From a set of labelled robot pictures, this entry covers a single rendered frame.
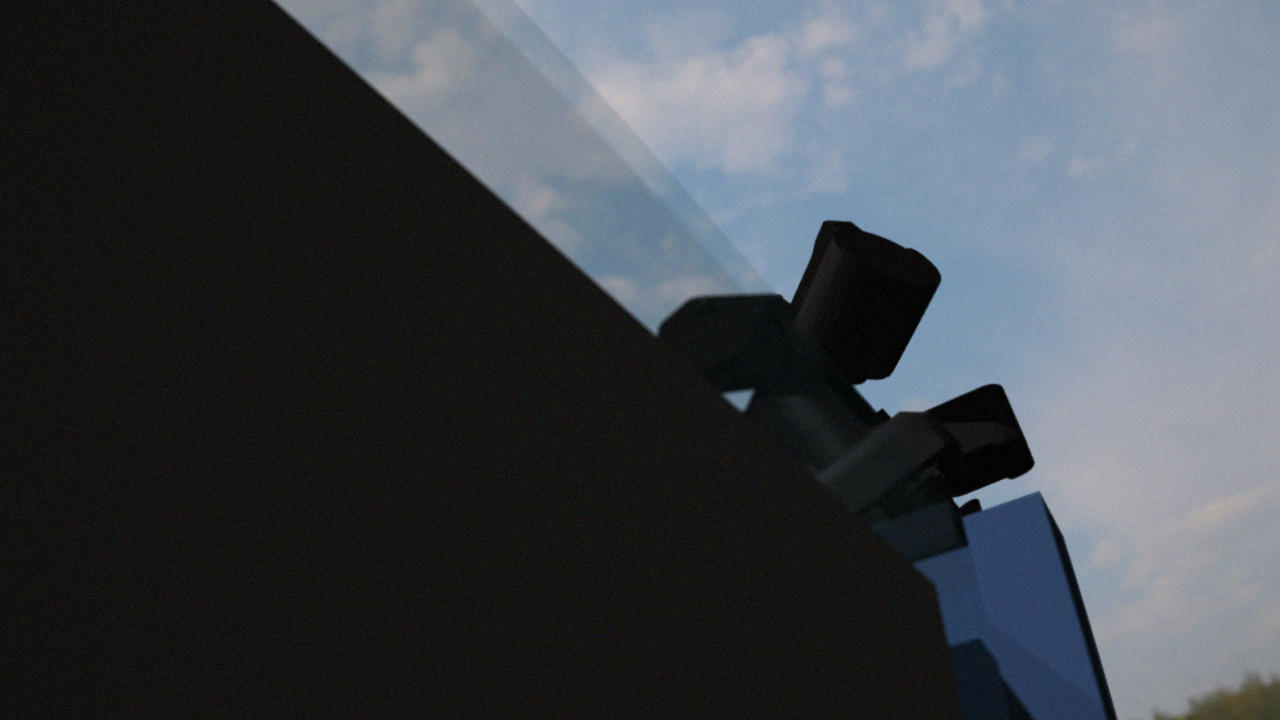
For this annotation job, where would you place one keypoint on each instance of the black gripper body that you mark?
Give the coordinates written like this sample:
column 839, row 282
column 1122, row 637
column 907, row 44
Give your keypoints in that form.
column 927, row 440

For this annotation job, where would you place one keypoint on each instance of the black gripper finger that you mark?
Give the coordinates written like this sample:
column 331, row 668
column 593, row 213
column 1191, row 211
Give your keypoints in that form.
column 970, row 507

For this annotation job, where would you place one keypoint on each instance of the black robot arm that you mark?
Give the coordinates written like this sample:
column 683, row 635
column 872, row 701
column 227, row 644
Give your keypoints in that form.
column 862, row 297

